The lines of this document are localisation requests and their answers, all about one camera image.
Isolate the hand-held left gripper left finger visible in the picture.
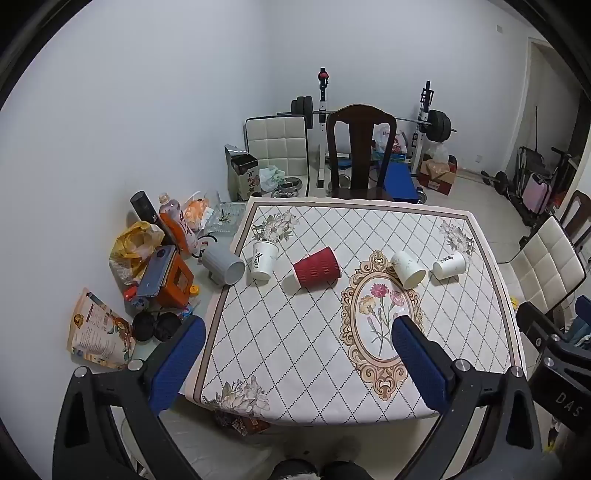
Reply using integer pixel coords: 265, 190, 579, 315
52, 315, 207, 480

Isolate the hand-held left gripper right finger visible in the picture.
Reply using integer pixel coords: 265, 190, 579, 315
392, 315, 550, 480

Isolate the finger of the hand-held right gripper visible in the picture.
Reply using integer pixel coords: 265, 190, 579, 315
516, 301, 572, 346

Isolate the white speckled paper cup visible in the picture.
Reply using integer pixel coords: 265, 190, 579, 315
391, 250, 427, 290

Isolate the small white printed paper cup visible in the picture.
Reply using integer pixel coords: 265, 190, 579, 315
432, 251, 467, 280

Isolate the red ribbed paper cup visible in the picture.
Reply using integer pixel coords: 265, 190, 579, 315
293, 246, 342, 288

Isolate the tall white printed paper cup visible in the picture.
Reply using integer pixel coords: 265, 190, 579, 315
250, 240, 280, 281

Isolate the black round lid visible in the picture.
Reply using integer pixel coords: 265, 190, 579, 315
153, 312, 182, 341
132, 311, 157, 342

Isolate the blue cloth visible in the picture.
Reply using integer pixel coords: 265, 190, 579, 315
564, 295, 591, 346

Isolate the white cushioned chair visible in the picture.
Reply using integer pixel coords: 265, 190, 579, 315
496, 215, 588, 319
244, 115, 310, 198

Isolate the floral printed tablecloth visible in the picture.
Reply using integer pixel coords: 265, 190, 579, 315
178, 195, 525, 426

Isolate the orange box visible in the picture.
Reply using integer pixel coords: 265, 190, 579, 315
139, 253, 195, 309

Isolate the colourful printed booklet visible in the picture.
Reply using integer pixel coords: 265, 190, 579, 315
67, 288, 137, 371

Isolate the brown printed box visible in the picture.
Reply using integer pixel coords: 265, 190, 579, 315
213, 408, 271, 437

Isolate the blue grey phone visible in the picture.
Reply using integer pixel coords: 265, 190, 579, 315
137, 246, 177, 297

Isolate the grey cylindrical mug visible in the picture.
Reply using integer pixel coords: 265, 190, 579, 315
201, 245, 246, 285

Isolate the dark wooden chair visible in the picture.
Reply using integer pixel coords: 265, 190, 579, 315
556, 189, 591, 259
325, 104, 398, 202

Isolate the yellow plastic bag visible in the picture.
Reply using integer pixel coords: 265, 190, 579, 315
109, 221, 165, 287

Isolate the pink suitcase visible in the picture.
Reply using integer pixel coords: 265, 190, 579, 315
524, 174, 552, 217

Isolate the orange juice bottle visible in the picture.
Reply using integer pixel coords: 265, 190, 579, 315
158, 193, 194, 254

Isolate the black dumbbell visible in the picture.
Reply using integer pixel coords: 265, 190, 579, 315
480, 170, 509, 195

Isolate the orange snack packet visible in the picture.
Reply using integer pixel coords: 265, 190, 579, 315
181, 193, 218, 232

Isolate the black folding stroller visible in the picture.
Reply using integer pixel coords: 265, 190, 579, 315
505, 145, 578, 217

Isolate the clear glass ashtray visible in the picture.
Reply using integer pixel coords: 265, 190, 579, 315
203, 201, 247, 237

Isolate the black bottle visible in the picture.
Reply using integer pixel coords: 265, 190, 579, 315
130, 191, 178, 247

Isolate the brown cardboard box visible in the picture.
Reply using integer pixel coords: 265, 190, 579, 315
416, 154, 459, 197

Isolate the blue weight bench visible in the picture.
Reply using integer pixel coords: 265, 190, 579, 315
376, 157, 428, 204

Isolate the dark tea box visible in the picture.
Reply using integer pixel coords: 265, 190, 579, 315
224, 145, 259, 203

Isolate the white green plastic bag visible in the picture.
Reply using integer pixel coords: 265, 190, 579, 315
259, 165, 287, 193

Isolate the stainless steel bowl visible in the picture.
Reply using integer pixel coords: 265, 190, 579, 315
276, 176, 304, 197

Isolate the barbell with black plates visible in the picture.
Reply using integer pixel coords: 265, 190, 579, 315
277, 95, 458, 142

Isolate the white red plastic bag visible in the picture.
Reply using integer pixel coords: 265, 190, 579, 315
372, 123, 410, 155

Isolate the white barbell rack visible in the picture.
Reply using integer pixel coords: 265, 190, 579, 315
314, 67, 437, 189

